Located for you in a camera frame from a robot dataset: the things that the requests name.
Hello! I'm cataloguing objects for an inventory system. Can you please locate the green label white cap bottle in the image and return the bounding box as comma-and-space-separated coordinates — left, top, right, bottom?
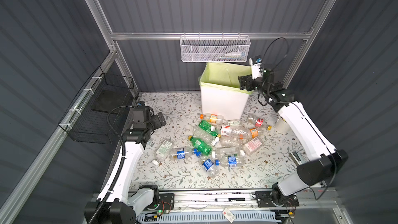
151, 139, 174, 166

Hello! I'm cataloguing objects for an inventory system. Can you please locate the square bottle pink label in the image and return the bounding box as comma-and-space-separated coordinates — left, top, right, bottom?
238, 138, 263, 156

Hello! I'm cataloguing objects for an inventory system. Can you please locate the blue label bottle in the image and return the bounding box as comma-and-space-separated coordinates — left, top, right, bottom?
170, 147, 202, 160
201, 158, 219, 177
218, 153, 245, 169

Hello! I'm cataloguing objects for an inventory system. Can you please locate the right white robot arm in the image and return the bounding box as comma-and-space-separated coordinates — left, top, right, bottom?
238, 70, 348, 202

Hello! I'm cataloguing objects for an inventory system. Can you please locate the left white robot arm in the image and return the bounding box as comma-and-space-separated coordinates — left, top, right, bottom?
84, 101, 166, 224

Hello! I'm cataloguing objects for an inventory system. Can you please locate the white trash bin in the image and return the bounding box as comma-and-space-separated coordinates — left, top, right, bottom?
201, 86, 250, 120

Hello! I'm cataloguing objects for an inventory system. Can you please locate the green bin liner bag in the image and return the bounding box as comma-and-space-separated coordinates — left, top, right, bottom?
198, 63, 253, 95

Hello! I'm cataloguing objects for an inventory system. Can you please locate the red label yellow cap bottle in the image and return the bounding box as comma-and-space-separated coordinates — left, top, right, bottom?
247, 115, 272, 131

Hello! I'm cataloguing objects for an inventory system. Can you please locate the white pencil cup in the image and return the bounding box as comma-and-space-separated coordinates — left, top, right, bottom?
275, 116, 291, 134

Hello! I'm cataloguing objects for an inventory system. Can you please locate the clear bottle orange label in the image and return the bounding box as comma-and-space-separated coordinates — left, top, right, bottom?
236, 128, 266, 140

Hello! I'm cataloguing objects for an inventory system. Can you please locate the large clear crumpled bottle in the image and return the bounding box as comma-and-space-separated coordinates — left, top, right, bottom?
193, 127, 219, 146

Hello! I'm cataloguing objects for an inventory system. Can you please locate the red white carton label bottle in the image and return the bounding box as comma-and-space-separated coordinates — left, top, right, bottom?
220, 125, 244, 139

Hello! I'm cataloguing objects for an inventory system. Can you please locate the orange label orange cap bottle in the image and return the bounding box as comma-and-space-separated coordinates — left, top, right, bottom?
199, 113, 225, 124

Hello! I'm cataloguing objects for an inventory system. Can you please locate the green soda bottle upper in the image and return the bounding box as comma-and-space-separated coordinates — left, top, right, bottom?
199, 120, 220, 137

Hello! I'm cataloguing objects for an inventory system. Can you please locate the green soda bottle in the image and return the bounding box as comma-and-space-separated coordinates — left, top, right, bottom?
188, 136, 212, 156
199, 120, 220, 137

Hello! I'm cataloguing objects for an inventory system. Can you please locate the green soda bottle lower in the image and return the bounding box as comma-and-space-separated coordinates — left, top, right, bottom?
188, 136, 212, 156

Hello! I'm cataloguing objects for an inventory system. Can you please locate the black marker pen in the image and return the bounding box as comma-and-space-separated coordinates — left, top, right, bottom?
215, 198, 246, 202

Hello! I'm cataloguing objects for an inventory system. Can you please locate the white red tag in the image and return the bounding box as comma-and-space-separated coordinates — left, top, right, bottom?
222, 208, 236, 223

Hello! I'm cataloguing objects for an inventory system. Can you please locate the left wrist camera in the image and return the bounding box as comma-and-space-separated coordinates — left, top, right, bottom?
136, 101, 146, 107

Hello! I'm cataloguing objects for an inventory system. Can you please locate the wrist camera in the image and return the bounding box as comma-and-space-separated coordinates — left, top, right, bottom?
136, 101, 146, 107
249, 56, 263, 80

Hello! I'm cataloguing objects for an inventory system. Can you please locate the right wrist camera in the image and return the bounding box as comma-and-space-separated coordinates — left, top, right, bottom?
249, 56, 263, 80

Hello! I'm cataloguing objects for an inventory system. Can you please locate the black wire basket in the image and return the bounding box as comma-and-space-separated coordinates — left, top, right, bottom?
59, 68, 135, 145

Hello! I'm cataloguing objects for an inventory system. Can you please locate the white wire mesh basket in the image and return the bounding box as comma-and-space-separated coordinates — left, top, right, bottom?
179, 35, 251, 63

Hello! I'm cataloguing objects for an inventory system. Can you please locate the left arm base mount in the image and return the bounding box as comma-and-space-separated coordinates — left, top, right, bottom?
144, 193, 175, 212

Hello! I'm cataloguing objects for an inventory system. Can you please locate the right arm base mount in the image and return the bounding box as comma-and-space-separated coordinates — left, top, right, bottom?
252, 189, 300, 207

